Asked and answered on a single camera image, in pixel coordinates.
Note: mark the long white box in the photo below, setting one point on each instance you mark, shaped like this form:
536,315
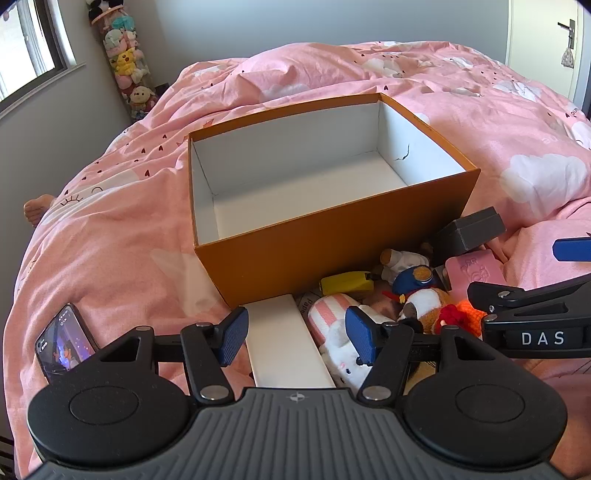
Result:
286,341

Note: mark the small hanging pouch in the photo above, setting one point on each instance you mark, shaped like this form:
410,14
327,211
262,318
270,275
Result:
567,57

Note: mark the bear plush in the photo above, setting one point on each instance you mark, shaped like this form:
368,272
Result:
406,259

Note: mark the white door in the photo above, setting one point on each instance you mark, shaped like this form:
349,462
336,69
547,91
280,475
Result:
535,37

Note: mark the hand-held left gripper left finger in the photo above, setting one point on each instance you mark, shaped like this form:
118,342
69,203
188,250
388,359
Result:
233,334

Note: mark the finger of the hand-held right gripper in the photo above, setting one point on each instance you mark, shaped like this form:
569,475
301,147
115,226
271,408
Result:
503,295
572,249

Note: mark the pink snap-button case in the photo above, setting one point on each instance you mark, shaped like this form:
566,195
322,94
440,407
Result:
475,272

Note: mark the yellow black toy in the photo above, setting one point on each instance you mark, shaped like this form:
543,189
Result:
344,282

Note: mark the black smartphone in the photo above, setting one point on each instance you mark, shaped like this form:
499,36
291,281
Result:
64,344

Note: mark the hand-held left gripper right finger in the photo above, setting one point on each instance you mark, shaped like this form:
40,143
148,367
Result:
360,334

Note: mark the red crochet flower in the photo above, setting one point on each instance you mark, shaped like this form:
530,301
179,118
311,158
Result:
448,316

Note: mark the pink striped white plush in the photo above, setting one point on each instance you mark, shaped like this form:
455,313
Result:
330,323

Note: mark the window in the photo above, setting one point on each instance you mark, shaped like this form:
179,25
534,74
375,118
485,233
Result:
27,41

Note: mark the panda plush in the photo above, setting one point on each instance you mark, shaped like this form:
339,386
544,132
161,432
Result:
99,4

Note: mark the clear tube of plush toys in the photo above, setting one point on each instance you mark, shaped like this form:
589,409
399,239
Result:
127,69

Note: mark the pilot plush with blue cap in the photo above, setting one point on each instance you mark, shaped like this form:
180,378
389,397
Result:
422,297

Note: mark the pink printed blanket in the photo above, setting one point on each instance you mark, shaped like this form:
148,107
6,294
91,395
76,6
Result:
115,230

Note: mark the dark grey box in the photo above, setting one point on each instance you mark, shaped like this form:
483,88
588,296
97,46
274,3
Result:
475,226

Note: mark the orange crochet ball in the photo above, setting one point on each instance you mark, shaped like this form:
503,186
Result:
471,314

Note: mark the orange cardboard box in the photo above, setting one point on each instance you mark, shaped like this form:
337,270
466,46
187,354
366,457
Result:
323,249

